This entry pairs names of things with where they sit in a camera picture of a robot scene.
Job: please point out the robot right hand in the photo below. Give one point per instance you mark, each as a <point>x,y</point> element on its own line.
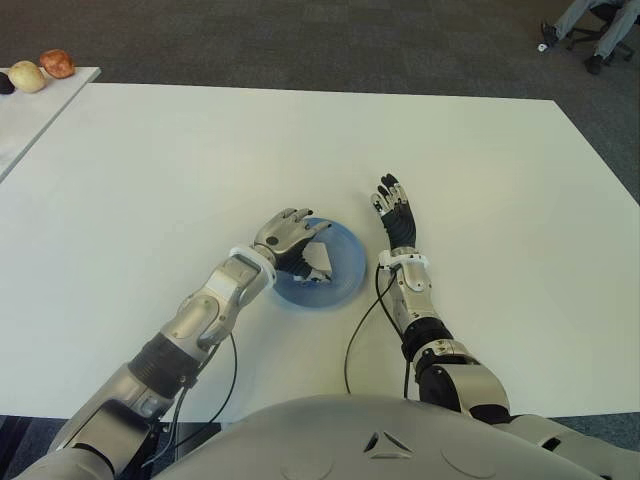
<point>402,225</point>

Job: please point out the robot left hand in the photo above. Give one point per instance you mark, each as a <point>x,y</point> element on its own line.
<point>280,240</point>

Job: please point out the white charger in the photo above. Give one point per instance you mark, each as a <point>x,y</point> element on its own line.
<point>319,257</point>

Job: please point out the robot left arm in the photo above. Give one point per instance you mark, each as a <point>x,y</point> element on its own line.
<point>165,345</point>

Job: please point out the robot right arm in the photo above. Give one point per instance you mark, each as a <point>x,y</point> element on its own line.
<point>460,370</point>

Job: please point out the blue plate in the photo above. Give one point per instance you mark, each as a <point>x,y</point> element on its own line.
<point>350,265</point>

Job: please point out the grey robot torso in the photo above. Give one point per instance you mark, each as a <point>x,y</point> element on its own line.
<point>360,440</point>

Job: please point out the black office chair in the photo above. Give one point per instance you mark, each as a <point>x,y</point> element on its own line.
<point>580,34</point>

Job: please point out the white side table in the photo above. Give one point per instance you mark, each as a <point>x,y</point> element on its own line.
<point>35,115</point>

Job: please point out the red-brown fruit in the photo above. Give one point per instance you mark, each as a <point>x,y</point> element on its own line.
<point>57,63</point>

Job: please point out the seated person in grey trousers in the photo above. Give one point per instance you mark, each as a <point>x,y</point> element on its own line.
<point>612,30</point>

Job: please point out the pale yellow fruit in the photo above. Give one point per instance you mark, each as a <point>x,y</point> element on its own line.
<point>27,76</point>

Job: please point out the small black object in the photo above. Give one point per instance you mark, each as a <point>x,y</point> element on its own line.
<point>5,83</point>

